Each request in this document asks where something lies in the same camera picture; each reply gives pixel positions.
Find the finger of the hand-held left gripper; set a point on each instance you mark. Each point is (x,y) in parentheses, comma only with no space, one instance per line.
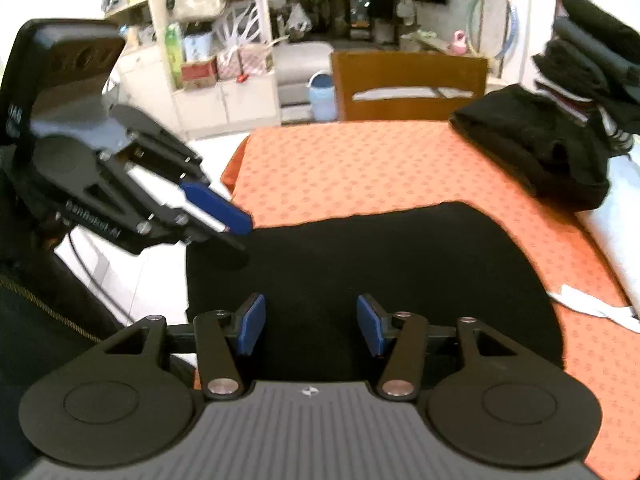
(220,207)
(150,230)

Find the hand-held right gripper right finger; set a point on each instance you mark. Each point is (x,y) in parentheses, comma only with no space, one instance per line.
(371,325)

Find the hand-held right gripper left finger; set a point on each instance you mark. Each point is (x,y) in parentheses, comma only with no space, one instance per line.
(250,325)

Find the black coat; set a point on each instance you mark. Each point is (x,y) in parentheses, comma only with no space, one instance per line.
(375,260)

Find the white shelf unit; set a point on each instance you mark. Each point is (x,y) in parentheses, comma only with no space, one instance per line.
(215,105)

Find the person's dark clothing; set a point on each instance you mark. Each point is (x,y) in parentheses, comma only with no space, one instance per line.
(40,305)

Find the orange floral table mat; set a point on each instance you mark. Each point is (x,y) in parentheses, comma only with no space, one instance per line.
(350,170)

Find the blue plastic bucket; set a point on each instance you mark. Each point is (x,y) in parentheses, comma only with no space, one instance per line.
(322,97)

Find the green bottle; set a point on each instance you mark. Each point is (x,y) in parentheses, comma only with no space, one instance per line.
(175,55)

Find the grey sofa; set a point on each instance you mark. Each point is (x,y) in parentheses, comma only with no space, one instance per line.
(300,62)

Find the wooden chair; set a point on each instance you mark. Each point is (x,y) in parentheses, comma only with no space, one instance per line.
(400,75)

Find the white fabric belt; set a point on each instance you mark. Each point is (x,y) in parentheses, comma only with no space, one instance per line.
(595,305)

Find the black crumpled garment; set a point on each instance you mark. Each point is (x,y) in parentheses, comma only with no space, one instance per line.
(540,150)

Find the white folded robe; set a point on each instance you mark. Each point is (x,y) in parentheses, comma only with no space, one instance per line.
(620,220)

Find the pink kettlebell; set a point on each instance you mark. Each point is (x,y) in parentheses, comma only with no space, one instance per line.
(458,44)

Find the striped folded garment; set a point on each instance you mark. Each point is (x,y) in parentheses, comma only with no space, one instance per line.
(617,137)

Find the black folded trousers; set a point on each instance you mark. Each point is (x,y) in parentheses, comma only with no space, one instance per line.
(575,80)

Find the pastel hula hoop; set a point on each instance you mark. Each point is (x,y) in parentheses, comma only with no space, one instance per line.
(515,22)

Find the dark grey folded garment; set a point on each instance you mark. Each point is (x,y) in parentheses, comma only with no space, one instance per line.
(595,55)

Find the black folded sweater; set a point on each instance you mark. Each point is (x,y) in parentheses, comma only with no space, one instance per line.
(605,25)

